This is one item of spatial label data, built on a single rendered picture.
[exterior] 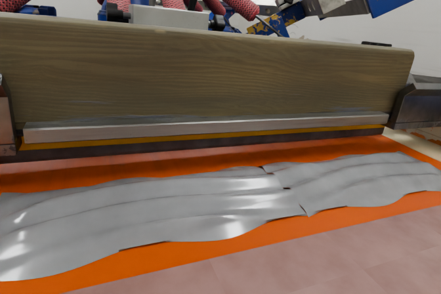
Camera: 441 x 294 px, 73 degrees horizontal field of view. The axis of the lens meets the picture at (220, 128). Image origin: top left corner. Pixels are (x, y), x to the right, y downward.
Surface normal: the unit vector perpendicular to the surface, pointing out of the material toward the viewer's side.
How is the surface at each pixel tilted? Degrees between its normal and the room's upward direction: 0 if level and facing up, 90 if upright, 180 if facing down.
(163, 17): 90
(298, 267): 0
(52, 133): 90
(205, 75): 90
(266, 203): 31
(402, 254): 0
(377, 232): 0
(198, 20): 90
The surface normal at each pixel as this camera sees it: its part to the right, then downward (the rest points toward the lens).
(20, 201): 0.11, -0.85
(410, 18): -0.92, 0.04
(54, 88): 0.39, 0.35
